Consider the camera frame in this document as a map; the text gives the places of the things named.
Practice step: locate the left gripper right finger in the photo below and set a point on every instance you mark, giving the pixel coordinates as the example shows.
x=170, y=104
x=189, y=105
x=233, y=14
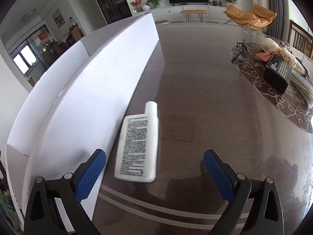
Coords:
x=265, y=215

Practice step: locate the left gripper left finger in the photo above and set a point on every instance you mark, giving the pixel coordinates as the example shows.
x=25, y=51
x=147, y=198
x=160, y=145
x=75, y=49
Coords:
x=42, y=215

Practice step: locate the white lotion bottle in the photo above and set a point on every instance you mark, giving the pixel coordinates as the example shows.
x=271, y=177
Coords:
x=137, y=147

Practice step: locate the cotton swab bag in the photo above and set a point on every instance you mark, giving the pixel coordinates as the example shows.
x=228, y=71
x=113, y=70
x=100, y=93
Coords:
x=300, y=88

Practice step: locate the black odor bar box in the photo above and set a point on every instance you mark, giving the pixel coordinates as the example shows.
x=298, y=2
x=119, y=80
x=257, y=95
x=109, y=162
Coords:
x=278, y=73

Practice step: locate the red packet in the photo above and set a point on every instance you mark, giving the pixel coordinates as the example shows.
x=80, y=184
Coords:
x=263, y=56

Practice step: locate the white cardboard box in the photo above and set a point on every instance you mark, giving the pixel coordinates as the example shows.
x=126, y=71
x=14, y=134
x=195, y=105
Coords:
x=78, y=104

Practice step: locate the eyeglasses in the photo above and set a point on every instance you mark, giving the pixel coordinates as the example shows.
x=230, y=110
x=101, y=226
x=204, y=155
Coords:
x=242, y=52

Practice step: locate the cream knitted cloth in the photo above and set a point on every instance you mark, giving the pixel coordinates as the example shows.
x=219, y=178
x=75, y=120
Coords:
x=271, y=46

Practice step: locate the wooden dining chair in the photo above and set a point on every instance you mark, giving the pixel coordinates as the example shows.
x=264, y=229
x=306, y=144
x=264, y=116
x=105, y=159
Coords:
x=300, y=39

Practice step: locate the orange lounge chair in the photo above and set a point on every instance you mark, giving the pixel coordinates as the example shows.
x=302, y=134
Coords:
x=259, y=18

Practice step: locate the wooden bench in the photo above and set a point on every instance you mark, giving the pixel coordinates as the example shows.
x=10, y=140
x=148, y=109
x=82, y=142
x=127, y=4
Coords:
x=188, y=14

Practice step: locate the grey curtain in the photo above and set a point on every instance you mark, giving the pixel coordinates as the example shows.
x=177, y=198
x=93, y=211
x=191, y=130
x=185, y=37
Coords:
x=279, y=28

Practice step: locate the white tv cabinet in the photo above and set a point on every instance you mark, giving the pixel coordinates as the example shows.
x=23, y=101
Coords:
x=215, y=14

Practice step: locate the red flower vase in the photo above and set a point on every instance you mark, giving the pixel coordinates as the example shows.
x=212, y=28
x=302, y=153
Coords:
x=137, y=4

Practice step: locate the green potted plant left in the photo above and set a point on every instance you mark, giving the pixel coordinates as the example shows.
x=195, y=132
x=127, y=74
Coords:
x=155, y=3

